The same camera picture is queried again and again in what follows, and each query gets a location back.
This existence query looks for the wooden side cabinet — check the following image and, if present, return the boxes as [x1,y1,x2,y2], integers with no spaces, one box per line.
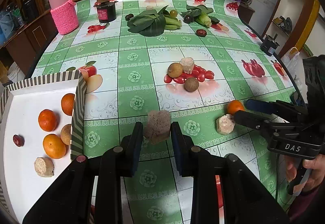
[0,5,60,74]

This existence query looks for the low wooden cabinet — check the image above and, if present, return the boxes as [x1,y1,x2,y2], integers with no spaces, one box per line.
[237,2,256,25]

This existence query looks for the white plastic bag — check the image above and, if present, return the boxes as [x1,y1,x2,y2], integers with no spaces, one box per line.
[282,47,301,79]

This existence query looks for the orange mandarin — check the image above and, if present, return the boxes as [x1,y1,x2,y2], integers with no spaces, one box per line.
[43,134,67,159]
[61,93,76,116]
[227,100,245,115]
[38,109,58,132]

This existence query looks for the brown round fruit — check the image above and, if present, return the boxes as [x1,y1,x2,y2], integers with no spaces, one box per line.
[60,124,73,146]
[168,63,183,78]

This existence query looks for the brown round potato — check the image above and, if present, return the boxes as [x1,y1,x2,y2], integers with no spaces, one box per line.
[184,77,199,92]

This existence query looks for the person's right forearm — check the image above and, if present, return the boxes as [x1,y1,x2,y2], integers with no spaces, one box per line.
[289,186,325,224]

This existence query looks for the pink bottle with knitted sleeve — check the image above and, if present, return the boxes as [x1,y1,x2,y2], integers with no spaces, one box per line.
[48,0,79,35]

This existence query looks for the white bucket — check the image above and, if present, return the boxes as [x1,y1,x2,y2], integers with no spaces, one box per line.
[6,65,26,85]

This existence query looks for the person's right hand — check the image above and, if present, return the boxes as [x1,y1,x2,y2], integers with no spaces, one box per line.
[285,154,325,193]

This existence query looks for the striped box with white inside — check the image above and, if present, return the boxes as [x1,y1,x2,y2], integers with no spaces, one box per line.
[0,70,88,224]

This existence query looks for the beige sugarcane chunk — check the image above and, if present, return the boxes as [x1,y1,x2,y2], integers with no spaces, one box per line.
[143,110,172,144]
[216,114,236,135]

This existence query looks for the blue water jug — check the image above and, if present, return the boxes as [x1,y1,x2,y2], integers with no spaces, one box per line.
[0,13,12,41]

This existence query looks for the black motor device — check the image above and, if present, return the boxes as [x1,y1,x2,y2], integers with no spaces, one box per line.
[260,33,280,56]

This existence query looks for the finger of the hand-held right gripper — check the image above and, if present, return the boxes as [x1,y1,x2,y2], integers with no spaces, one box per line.
[233,110,287,138]
[245,99,305,119]

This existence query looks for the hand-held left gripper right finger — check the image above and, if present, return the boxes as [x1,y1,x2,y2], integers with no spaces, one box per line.
[171,122,291,224]

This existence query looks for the black jar with red label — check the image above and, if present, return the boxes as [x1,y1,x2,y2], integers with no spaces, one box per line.
[93,2,117,23]

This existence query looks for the cake block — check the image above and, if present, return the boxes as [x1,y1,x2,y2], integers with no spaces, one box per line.
[180,58,195,74]
[34,157,55,177]

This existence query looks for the bok choy with large leaves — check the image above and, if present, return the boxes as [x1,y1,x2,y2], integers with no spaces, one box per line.
[126,5,183,37]

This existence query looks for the green fruit print tablecloth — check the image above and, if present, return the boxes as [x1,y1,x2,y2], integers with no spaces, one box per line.
[24,0,302,224]

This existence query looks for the black cable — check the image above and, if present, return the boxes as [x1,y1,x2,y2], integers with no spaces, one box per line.
[275,154,288,207]

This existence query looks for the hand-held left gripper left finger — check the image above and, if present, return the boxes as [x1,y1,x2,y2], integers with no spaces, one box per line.
[22,122,144,224]

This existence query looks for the bok choy with pale stem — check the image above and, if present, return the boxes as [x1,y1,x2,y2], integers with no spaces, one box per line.
[181,4,220,28]

